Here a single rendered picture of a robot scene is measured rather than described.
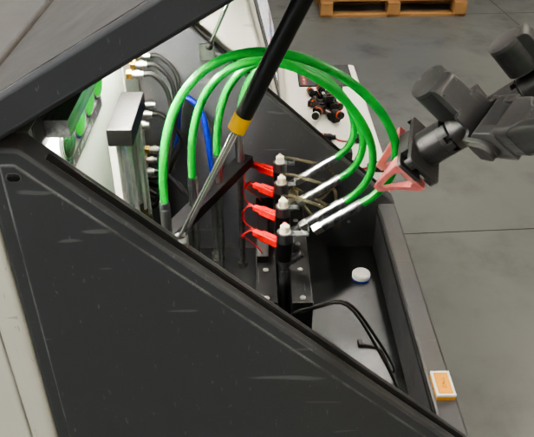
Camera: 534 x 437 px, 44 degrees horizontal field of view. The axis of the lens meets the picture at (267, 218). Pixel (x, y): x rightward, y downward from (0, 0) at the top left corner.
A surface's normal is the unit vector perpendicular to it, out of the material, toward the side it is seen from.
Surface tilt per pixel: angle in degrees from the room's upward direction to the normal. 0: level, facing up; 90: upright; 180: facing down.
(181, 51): 90
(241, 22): 90
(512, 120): 51
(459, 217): 0
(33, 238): 90
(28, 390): 90
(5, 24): 0
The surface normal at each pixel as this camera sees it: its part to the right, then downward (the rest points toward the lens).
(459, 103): 0.28, 0.16
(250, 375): 0.02, 0.57
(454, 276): 0.00, -0.82
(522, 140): -0.56, 0.79
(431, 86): -0.74, -0.55
